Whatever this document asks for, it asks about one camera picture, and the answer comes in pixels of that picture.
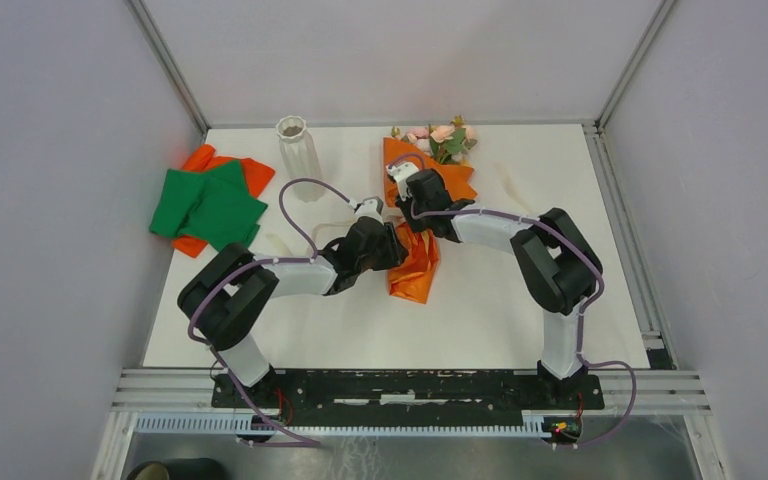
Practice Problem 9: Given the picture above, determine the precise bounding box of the orange wrapping paper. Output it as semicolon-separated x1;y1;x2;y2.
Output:
382;138;477;304

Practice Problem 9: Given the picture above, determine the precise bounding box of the pink artificial flower bouquet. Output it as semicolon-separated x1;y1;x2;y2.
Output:
390;115;478;166

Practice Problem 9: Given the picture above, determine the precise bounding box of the cream printed ribbon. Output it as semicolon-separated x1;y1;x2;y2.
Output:
258;219;354;257

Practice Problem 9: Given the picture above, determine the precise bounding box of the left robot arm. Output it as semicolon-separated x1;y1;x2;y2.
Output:
177;216;408;408

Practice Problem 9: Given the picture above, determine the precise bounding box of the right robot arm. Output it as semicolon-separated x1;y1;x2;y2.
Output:
386;163;604;408

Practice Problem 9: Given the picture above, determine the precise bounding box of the white ribbed vase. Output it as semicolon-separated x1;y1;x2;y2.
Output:
276;116;323;181

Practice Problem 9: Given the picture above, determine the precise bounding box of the orange cloth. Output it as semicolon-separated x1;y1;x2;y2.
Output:
172;144;275;258

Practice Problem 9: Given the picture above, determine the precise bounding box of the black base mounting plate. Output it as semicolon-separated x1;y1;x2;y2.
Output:
211;369;605;427

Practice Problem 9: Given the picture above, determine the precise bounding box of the green cloth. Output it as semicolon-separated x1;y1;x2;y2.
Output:
149;161;268;250

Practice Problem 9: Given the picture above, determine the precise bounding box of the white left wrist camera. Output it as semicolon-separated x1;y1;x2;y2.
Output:
349;196;384;224

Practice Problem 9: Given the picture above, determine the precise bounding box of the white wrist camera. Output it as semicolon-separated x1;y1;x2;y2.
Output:
386;162;420;199
349;196;384;224

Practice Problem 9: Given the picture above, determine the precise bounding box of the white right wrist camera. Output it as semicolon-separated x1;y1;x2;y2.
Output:
386;162;420;199

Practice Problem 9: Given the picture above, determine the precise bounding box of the white slotted cable duct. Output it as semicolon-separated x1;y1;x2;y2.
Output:
133;412;552;439

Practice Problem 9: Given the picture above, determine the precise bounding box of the aluminium frame rail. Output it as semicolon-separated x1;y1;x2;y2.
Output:
112;368;712;417

